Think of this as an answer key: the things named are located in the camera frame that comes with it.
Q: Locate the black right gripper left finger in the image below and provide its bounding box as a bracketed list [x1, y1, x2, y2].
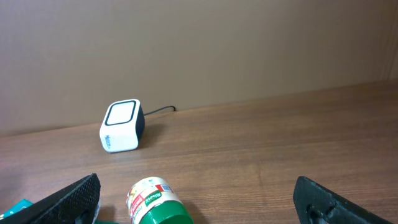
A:
[1, 173, 101, 224]

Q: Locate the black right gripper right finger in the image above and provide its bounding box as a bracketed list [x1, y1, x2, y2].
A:
[293, 176, 391, 224]

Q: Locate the green 3M gloves package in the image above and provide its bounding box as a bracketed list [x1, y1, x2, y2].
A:
[1, 199, 119, 224]

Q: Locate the green lid spice jar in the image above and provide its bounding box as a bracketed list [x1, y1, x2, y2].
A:
[126, 177, 194, 224]

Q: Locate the white barcode scanner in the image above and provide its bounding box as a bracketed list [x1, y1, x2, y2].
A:
[99, 99, 145, 153]

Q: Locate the black scanner cable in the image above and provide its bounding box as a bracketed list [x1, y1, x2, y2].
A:
[143, 105, 177, 117]

